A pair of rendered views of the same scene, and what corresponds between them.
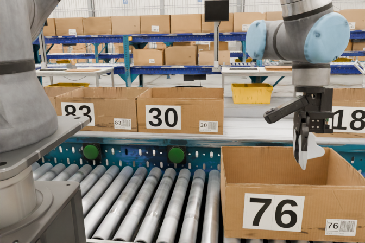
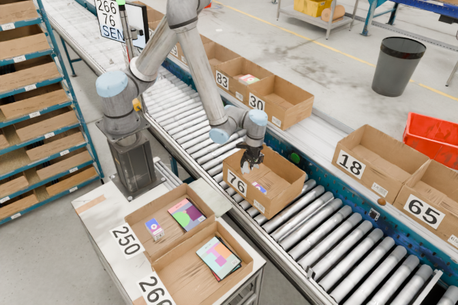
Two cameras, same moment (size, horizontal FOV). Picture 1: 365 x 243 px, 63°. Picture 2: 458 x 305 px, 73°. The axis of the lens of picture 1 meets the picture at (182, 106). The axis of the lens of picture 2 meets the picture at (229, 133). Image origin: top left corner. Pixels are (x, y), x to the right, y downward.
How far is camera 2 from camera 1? 1.38 m
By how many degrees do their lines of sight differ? 46
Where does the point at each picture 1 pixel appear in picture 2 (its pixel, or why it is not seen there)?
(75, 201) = (144, 145)
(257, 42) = not seen: hidden behind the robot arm
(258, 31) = not seen: hidden behind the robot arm
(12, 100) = (120, 124)
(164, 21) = not seen: outside the picture
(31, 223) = (127, 148)
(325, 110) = (254, 156)
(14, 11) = (121, 105)
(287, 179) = (283, 174)
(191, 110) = (269, 107)
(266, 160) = (275, 159)
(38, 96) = (128, 122)
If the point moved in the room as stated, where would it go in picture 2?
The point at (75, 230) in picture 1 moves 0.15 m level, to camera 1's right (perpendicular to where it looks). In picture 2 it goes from (145, 152) to (161, 165)
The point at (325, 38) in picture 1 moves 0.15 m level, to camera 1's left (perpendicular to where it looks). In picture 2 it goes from (212, 136) to (191, 122)
